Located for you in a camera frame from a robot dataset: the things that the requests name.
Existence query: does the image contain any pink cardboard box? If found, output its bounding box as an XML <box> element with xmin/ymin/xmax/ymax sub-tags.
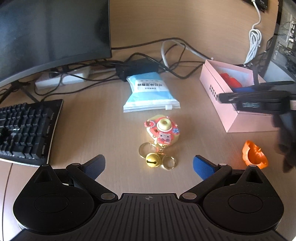
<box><xmin>200</xmin><ymin>60</ymin><xmax>277</xmax><ymax>133</ymax></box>

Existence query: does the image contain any black gloved right hand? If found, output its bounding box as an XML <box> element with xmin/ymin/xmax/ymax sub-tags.
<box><xmin>273</xmin><ymin>110</ymin><xmax>295</xmax><ymax>173</ymax></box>

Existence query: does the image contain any black power adapter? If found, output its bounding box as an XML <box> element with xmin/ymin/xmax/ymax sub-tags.
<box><xmin>115</xmin><ymin>58</ymin><xmax>159</xmax><ymax>82</ymax></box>

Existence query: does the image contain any grey cable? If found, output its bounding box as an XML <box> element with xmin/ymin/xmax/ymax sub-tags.
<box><xmin>160</xmin><ymin>39</ymin><xmax>215</xmax><ymax>70</ymax></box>

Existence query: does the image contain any black wall socket rail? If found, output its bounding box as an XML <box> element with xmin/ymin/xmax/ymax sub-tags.
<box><xmin>243</xmin><ymin>0</ymin><xmax>269</xmax><ymax>11</ymax></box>

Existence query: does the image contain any white power strip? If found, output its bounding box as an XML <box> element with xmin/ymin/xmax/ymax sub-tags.
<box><xmin>35</xmin><ymin>67</ymin><xmax>90</xmax><ymax>90</ymax></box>

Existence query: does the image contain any computer monitor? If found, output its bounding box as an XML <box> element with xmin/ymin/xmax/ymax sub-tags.
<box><xmin>1</xmin><ymin>1</ymin><xmax>112</xmax><ymax>86</ymax></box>

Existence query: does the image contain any blue white tissue pack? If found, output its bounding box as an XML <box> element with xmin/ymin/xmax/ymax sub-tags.
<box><xmin>123</xmin><ymin>72</ymin><xmax>181</xmax><ymax>113</ymax></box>

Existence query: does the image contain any white coiled cable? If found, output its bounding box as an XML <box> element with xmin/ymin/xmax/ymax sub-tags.
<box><xmin>243</xmin><ymin>0</ymin><xmax>263</xmax><ymax>65</ymax></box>

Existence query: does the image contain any black keyboard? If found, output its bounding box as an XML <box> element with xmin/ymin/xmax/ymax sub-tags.
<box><xmin>0</xmin><ymin>99</ymin><xmax>64</xmax><ymax>167</ymax></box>

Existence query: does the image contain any camera keychain with gold bell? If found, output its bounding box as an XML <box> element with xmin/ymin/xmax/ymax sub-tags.
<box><xmin>138</xmin><ymin>114</ymin><xmax>180</xmax><ymax>170</ymax></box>

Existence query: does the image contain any orange red figurine toy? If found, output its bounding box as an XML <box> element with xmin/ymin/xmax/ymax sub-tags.
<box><xmin>242</xmin><ymin>140</ymin><xmax>269</xmax><ymax>169</ymax></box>

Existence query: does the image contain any computer tower case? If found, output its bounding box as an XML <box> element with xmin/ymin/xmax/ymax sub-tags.
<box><xmin>256</xmin><ymin>1</ymin><xmax>295</xmax><ymax>82</ymax></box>

